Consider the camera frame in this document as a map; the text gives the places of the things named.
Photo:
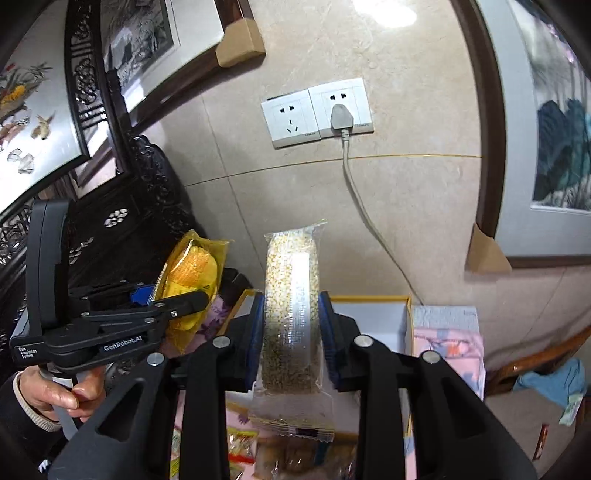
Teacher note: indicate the cardboard corner protector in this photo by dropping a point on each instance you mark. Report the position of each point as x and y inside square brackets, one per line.
[485, 254]
[240, 44]

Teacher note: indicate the clear puffed grain bar packet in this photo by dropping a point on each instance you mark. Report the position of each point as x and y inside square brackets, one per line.
[291, 277]

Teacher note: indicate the person's left hand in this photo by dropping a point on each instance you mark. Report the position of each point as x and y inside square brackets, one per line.
[60, 392]

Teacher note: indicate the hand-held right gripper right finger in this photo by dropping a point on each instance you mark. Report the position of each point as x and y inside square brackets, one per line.
[325, 337]

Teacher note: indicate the wooden chair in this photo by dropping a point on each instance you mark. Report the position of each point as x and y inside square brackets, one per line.
[531, 360]

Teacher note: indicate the framed bird painting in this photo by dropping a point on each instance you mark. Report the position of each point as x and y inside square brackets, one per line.
[32, 138]

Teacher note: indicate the yellow cardboard box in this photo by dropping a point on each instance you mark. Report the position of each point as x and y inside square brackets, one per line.
[388, 323]

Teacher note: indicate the blue cloth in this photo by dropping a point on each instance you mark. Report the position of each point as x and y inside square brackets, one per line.
[549, 381]

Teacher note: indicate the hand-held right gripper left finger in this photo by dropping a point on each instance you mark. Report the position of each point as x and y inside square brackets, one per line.
[258, 332]

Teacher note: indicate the brown snack stick packet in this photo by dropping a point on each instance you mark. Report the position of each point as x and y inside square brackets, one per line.
[540, 443]

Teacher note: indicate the person's left forearm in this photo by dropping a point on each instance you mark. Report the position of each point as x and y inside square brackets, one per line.
[18, 429]

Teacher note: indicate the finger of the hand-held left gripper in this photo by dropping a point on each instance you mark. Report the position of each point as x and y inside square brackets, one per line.
[184, 304]
[142, 295]

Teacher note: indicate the yellow green snack packet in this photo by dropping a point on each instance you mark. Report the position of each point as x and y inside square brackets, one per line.
[175, 457]

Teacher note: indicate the green and white snack packet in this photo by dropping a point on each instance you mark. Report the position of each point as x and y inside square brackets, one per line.
[570, 410]

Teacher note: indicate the dark carved wooden cabinet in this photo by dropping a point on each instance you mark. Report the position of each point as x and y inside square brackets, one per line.
[138, 198]

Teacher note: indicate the framed landscape painting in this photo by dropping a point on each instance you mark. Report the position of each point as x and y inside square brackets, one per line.
[554, 138]

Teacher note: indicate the pink floral tablecloth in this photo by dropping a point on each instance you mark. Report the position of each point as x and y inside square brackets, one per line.
[448, 350]

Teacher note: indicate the framed black and white picture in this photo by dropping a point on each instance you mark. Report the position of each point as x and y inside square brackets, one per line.
[152, 41]

